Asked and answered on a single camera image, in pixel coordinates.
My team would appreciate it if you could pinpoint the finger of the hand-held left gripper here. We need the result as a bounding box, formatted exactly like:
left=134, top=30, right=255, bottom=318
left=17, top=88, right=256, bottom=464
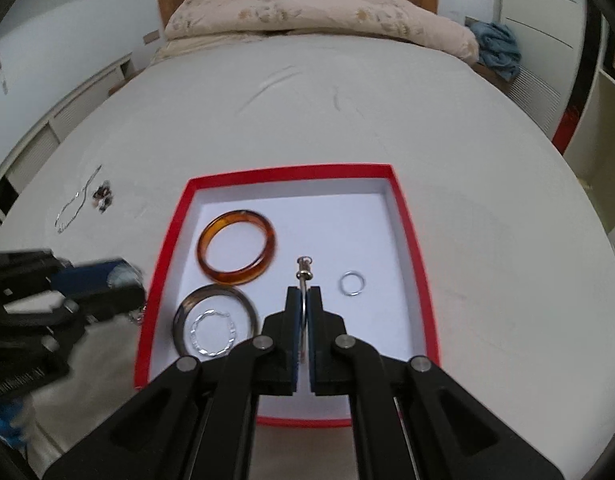
left=0, top=249, right=141, bottom=307
left=2, top=286, right=144, bottom=341

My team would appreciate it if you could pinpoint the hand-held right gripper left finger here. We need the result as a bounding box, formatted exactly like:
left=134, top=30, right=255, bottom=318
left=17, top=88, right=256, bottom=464
left=42, top=286, right=304, bottom=480

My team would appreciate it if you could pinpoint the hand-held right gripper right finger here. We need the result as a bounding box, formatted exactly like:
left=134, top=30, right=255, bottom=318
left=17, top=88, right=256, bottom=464
left=307, top=286, right=563, bottom=480

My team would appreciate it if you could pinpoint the small silver ring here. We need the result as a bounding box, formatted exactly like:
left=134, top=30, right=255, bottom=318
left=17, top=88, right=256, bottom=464
left=339, top=271, right=367, bottom=297

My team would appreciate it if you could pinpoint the silver twisted bracelet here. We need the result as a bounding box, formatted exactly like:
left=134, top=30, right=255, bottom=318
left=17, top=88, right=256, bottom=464
left=190, top=310, right=236, bottom=358

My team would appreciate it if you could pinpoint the thin silver bangle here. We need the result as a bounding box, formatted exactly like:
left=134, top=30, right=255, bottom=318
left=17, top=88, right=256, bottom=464
left=296, top=255, right=315, bottom=361

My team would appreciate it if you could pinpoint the dark grey bangle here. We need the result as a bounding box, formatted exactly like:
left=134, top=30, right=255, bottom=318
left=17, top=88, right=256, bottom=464
left=173, top=284, right=258, bottom=356

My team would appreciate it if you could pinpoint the red cardboard box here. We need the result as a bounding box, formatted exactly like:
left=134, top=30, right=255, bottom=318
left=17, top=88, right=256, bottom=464
left=134, top=162, right=441, bottom=429

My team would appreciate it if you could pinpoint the amber bangle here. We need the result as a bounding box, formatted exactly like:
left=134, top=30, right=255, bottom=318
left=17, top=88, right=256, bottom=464
left=196, top=211, right=277, bottom=288

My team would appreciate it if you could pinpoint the white louvered cabinet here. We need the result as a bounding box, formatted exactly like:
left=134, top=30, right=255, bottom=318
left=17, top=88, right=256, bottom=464
left=0, top=52, right=134, bottom=222

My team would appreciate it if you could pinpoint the bed with white sheet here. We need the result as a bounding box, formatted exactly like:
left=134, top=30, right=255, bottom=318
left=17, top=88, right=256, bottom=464
left=0, top=35, right=615, bottom=480

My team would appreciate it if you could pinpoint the beige pillow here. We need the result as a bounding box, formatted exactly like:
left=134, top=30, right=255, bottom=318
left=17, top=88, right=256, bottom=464
left=152, top=35, right=268, bottom=63

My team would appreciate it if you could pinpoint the beige floral duvet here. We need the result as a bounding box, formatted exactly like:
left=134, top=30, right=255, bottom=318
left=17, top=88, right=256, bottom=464
left=164, top=0, right=481, bottom=65

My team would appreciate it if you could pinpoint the red glossy object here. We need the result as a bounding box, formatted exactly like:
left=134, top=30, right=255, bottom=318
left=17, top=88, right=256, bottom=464
left=552, top=105, right=581, bottom=154

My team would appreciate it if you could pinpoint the blue cloth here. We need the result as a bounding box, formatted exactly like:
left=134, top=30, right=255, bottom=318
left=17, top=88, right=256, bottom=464
left=470, top=21, right=522, bottom=81

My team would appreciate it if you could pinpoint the white wardrobe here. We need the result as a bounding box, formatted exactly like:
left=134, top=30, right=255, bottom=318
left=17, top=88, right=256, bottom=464
left=497, top=0, right=615, bottom=241

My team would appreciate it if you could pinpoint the black and white bead bracelet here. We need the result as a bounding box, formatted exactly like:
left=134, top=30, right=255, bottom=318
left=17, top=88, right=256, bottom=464
left=91, top=185, right=114, bottom=213

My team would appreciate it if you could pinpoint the pearl necklace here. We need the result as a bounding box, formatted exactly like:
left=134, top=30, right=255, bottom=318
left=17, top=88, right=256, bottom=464
left=54, top=164, right=103, bottom=234

